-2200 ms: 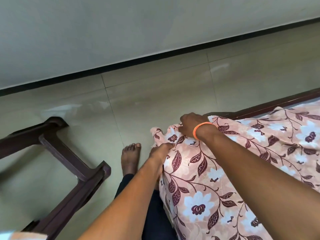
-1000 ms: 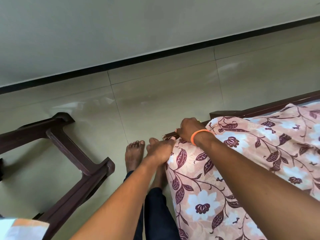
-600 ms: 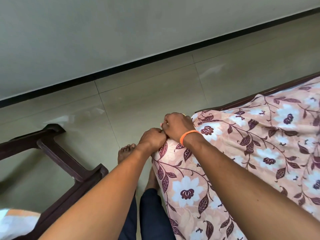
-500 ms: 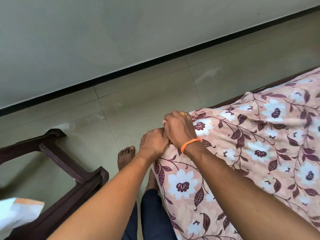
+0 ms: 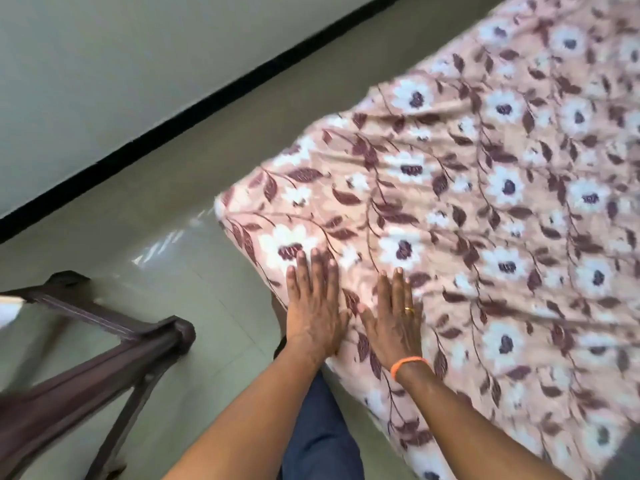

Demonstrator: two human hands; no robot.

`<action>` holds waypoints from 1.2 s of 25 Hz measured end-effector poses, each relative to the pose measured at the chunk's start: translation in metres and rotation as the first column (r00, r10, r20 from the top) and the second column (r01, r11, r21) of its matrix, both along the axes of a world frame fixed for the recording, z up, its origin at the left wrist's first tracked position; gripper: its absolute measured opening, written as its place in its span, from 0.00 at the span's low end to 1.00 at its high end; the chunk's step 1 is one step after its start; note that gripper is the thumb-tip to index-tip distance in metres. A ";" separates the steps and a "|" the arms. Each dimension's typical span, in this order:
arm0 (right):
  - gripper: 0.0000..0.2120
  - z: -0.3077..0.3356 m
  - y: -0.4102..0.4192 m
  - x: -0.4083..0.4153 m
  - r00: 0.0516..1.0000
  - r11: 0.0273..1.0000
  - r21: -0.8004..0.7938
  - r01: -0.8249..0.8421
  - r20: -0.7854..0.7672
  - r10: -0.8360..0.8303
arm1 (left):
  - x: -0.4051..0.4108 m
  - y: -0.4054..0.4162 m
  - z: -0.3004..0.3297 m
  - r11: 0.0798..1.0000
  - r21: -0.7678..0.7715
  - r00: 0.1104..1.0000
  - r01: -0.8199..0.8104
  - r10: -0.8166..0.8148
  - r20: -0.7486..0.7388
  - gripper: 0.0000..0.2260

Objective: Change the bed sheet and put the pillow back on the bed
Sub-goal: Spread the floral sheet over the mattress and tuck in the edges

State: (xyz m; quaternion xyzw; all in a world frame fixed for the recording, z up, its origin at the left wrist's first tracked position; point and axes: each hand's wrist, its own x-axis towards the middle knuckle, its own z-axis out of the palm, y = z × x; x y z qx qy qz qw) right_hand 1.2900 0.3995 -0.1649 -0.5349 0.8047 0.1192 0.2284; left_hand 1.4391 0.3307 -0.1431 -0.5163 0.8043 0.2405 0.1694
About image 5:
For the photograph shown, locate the black bed frame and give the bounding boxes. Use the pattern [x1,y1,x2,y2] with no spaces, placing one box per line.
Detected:
[271,293,292,361]

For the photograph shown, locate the person's dark trousers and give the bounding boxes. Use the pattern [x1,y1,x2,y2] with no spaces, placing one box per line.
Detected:
[281,368,366,480]

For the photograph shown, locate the peach floral sheet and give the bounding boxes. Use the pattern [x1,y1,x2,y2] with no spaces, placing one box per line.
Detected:
[213,0,640,480]

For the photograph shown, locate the person's left forearm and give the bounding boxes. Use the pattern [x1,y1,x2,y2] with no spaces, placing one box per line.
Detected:
[162,347,332,480]

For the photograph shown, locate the person's right forearm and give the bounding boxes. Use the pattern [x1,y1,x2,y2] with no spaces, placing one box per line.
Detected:
[397,363,571,480]

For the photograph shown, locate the beige patchwork striped pillow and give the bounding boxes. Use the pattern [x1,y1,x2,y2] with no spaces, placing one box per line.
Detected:
[0,293,24,329]

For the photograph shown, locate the orange wrist band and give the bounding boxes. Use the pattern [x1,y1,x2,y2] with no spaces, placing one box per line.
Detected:
[389,355,432,383]

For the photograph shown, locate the person's right hand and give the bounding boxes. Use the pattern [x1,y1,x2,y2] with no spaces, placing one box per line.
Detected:
[357,267,427,374]

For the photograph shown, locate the person's left hand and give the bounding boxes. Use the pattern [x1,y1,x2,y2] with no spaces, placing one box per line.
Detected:
[285,247,354,367]

